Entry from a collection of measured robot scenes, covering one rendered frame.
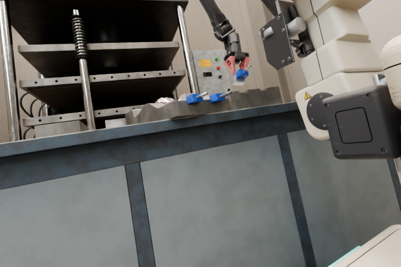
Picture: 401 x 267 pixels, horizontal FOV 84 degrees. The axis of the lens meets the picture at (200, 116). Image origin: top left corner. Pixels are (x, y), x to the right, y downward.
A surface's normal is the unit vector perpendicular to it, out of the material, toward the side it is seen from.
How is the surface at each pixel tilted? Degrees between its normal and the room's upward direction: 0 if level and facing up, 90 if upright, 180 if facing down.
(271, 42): 90
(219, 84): 90
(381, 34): 90
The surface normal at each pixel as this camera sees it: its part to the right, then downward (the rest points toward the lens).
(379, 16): -0.88, 0.11
